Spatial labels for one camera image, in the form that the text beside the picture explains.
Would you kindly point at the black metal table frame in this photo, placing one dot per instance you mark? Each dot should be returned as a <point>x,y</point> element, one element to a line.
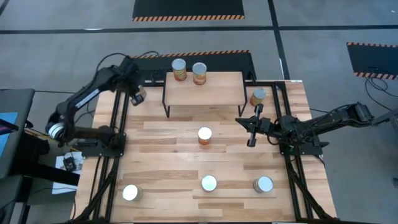
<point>122,109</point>

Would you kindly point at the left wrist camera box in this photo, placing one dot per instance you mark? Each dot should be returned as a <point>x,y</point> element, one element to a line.
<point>137,100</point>

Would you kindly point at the orange corn label can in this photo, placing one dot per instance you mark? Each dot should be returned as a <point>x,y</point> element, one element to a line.
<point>199,70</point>
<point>209,183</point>

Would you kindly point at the grey metal stand leg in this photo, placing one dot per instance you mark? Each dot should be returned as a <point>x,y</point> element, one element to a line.
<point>385,116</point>

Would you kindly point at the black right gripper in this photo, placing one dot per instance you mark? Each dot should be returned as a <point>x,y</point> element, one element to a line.
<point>262,126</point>

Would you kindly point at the blue screen device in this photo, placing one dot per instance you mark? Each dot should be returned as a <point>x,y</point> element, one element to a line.
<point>7,130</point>

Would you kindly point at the grey desk top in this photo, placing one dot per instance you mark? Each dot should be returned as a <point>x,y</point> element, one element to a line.
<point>18,99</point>

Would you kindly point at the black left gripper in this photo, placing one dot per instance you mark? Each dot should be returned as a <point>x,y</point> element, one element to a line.
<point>132,84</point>

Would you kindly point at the white paper sheet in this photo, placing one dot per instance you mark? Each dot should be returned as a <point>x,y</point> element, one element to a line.
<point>60,186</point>

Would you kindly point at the black desk base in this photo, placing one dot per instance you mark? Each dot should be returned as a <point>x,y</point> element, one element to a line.
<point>37,171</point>

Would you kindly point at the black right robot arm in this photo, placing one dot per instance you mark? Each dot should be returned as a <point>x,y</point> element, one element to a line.
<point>326,119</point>

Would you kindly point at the orange green beans label can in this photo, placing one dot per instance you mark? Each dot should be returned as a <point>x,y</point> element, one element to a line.
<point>179,67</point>
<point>258,95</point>

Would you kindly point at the pale label tin can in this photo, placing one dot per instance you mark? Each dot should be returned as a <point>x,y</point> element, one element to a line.
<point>130,193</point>
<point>263,184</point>

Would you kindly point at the small black controller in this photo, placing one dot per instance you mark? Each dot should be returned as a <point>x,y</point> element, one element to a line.
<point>69,164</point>

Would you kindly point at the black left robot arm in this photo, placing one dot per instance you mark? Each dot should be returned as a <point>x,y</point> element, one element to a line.
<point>84,98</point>

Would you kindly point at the wooden shelf with black frame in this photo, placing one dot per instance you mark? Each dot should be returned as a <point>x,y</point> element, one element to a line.
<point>211,93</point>

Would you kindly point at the black hazard striped floor mat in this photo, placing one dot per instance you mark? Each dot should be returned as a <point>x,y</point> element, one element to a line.
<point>373,59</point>
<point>186,7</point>
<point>224,62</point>

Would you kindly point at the orange label tin can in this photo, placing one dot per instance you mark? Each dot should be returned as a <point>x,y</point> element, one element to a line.
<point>205,133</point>

